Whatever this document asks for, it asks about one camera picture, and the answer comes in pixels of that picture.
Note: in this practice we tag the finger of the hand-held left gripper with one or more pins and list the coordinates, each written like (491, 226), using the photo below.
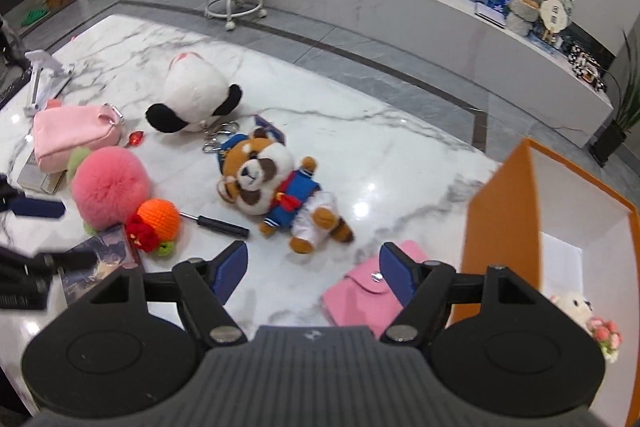
(37, 208)
(65, 261)

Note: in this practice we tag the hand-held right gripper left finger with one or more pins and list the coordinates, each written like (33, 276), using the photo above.
(232, 269)

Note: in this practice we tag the dark picture booklet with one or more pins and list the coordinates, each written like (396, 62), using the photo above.
(107, 252)

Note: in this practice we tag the white marble tv cabinet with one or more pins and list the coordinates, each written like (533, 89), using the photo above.
(380, 7)

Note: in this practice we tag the red panda plush sailor outfit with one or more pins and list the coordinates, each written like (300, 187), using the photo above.
(257, 172)

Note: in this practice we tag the pink felt pouch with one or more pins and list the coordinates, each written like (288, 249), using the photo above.
(357, 297)

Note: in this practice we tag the red gem charm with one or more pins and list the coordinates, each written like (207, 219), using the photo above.
(136, 139)

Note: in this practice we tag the small white bear charm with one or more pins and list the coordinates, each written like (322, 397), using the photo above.
(575, 307)

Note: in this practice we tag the potted grass plant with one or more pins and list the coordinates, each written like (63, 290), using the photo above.
(612, 139)

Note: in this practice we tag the pink fluffy peach plush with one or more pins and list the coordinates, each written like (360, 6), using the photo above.
(110, 187)

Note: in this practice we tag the black white checkered plush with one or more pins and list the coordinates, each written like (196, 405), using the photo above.
(586, 67)

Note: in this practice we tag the grey knit basket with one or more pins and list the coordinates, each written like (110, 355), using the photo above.
(522, 14)

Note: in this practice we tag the orange crochet fruit charm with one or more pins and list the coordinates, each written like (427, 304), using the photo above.
(160, 219)

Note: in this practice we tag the pink plush pouch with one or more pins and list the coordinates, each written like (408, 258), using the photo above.
(75, 132)

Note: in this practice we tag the orange cardboard box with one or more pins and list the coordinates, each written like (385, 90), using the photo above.
(505, 217)

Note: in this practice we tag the small beige box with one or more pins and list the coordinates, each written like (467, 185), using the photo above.
(37, 179)

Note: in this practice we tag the green slippers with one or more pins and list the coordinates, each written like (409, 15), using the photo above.
(35, 16)

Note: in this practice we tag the white tablet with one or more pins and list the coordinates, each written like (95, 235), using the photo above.
(490, 18)

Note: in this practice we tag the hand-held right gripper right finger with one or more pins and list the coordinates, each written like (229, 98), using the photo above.
(395, 274)

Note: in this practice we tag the black and white panda plush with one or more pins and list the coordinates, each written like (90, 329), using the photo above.
(192, 92)

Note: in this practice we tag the white phone stand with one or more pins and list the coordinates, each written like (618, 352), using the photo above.
(45, 67)

